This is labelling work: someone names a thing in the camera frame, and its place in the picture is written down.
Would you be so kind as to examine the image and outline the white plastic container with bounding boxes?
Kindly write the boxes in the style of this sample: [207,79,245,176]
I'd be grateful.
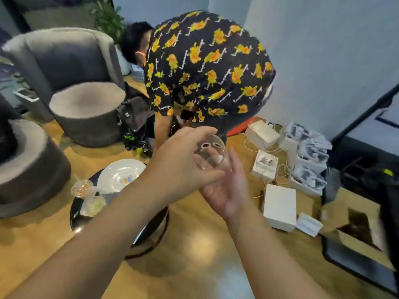
[131,63,146,83]

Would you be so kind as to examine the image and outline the white plate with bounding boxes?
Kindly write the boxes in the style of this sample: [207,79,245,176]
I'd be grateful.
[97,159,147,195]

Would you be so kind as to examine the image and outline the black round side table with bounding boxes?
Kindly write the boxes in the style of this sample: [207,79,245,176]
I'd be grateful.
[70,167,171,259]

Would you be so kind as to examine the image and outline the black bag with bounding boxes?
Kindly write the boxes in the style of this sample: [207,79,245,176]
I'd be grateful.
[117,89,156,157]

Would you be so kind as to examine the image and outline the person's right hand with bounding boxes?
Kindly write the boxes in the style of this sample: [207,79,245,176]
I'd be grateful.
[193,147,250,220]

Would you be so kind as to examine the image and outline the grey armchair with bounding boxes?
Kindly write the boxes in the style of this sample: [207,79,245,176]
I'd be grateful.
[1,27,126,148]
[0,96,72,219]

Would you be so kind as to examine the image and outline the clear plastic wrapped glass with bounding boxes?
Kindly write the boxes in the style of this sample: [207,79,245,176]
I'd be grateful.
[71,179,95,199]

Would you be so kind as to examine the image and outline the small white box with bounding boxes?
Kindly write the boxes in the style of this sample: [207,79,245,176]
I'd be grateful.
[296,213,324,238]

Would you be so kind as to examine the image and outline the pile of open white boxes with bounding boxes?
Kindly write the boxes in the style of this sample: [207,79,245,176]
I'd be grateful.
[278,122,333,197]

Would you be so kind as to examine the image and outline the green potted plant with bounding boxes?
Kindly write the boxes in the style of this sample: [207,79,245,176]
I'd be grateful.
[90,0,132,76]

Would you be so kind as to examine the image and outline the person's left hand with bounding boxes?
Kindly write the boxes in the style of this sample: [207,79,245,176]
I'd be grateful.
[142,126,225,205]

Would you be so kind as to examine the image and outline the open white box with earpiece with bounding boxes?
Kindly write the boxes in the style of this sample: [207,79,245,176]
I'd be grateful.
[251,149,279,181]

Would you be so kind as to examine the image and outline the person's right forearm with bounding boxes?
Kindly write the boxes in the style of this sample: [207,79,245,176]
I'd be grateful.
[224,205,331,299]

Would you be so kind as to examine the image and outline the red flat object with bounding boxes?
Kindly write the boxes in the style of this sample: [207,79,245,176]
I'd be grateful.
[226,116,258,137]

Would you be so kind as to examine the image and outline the crumpled clear plastic wrap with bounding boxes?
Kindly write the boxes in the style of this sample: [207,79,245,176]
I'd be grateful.
[80,195,107,217]

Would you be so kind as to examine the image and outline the brown cardboard box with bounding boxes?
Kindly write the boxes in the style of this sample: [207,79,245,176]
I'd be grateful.
[319,187,396,272]

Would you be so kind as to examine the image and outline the closed white cardboard box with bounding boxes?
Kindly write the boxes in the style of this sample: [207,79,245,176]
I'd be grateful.
[244,120,281,151]

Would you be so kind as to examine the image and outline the large flat white box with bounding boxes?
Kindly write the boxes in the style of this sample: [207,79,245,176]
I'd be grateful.
[262,184,297,233]

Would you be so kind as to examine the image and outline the clear glass cup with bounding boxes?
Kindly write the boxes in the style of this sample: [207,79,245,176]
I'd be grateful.
[196,134,230,172]

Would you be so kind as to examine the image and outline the person's left forearm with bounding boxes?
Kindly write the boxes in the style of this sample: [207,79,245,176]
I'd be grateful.
[6,176,170,299]

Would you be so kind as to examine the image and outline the black stand pole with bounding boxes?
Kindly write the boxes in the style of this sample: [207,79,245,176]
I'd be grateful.
[330,83,399,147]

